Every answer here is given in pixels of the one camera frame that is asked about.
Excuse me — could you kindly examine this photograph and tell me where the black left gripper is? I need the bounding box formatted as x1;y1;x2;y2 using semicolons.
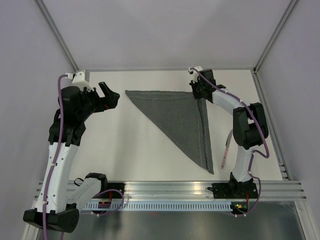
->
77;82;120;121

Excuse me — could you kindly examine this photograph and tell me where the grey cloth napkin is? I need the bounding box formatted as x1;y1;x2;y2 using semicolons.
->
125;90;214;175

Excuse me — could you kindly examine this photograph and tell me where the pink handled knife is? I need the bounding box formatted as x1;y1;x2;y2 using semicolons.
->
220;129;233;169

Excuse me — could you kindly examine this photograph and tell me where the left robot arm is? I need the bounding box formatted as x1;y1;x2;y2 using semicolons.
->
23;82;120;236

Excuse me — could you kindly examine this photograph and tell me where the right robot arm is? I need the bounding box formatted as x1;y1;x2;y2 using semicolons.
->
188;66;270;198

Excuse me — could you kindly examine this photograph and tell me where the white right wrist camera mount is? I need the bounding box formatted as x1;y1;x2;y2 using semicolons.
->
187;66;203;75

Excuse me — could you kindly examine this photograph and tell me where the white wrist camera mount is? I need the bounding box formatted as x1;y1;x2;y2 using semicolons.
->
66;70;94;92
187;66;203;75

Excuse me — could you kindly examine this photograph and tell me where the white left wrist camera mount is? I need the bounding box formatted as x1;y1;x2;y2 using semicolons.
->
66;70;94;92

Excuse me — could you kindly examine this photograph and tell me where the aluminium frame post left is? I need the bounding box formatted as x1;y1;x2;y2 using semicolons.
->
33;0;79;72

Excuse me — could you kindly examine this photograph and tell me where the aluminium frame post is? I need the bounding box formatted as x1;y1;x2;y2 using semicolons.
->
252;0;300;75
33;0;79;72

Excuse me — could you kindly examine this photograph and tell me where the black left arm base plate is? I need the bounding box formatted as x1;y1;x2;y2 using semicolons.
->
98;182;125;200

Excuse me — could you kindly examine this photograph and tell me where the aluminium mounting rail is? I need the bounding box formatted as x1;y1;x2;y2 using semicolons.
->
33;181;307;202

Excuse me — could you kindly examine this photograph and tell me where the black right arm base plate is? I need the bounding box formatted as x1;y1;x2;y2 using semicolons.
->
211;182;258;200

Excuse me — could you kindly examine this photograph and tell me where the white slotted cable duct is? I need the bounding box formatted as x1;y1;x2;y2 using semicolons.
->
82;200;232;212

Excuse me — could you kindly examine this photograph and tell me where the aluminium frame post right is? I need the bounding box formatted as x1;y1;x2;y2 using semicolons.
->
252;0;300;75

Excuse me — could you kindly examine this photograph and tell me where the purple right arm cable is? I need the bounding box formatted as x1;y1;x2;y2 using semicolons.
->
188;66;270;218

